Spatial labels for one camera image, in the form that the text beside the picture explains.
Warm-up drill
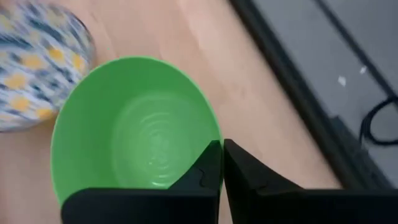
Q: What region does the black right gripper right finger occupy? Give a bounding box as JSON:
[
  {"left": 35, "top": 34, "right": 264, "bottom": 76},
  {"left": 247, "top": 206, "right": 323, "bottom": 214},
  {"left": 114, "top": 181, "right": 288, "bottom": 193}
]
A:
[{"left": 223, "top": 138, "right": 398, "bottom": 224}]

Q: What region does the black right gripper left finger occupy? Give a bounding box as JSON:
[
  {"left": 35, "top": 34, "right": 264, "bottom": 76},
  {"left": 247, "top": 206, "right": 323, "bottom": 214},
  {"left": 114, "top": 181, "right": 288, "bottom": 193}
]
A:
[{"left": 60, "top": 139, "right": 224, "bottom": 224}]

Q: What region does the green plastic mini bowl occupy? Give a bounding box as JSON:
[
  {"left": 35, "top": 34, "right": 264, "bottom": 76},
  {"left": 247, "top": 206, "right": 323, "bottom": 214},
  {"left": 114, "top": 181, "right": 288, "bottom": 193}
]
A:
[{"left": 49, "top": 55, "right": 224, "bottom": 208}]

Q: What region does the blue yellow patterned mini bowl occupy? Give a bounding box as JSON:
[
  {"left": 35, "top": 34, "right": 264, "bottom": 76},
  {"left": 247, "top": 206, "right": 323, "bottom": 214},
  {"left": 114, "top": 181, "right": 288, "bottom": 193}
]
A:
[{"left": 0, "top": 0, "right": 97, "bottom": 133}]

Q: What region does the black coiled cable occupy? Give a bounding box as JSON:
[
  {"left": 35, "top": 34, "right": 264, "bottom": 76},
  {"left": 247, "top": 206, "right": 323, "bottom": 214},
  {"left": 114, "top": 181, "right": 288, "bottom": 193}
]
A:
[{"left": 359, "top": 96, "right": 398, "bottom": 147}]

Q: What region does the black metal table frame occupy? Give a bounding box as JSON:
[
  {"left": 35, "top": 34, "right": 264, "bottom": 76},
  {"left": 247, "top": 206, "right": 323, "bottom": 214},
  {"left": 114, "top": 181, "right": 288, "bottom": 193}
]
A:
[{"left": 228, "top": 0, "right": 358, "bottom": 190}]

